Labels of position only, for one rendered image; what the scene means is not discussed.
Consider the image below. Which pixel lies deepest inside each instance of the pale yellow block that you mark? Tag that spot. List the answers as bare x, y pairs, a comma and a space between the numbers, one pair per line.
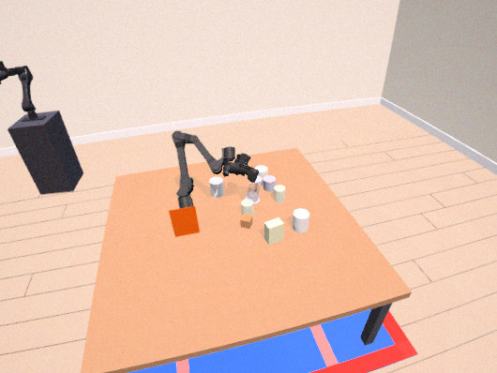
273, 231

